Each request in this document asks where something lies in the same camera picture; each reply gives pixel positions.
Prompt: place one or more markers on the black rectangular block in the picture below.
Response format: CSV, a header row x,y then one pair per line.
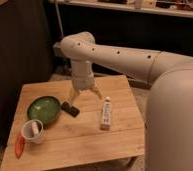
x,y
71,110

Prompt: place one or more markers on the wooden low table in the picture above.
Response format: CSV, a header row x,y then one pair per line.
x,y
72,141

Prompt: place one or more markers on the white tube with cap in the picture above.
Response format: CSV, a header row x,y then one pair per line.
x,y
106,114

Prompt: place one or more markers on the white paper cup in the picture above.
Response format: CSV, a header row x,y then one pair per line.
x,y
27,132

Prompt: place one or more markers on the grey metal pole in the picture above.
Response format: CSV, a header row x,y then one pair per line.
x,y
59,19

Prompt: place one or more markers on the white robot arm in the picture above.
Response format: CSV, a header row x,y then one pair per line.
x,y
169,110

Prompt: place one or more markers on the white item inside cup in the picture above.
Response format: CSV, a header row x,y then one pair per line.
x,y
35,129

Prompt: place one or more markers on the green round bowl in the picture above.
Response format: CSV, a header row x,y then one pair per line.
x,y
46,109

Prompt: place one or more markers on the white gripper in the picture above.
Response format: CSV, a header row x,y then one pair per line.
x,y
82,79

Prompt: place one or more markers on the wooden upper shelf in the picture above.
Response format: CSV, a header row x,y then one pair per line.
x,y
128,8

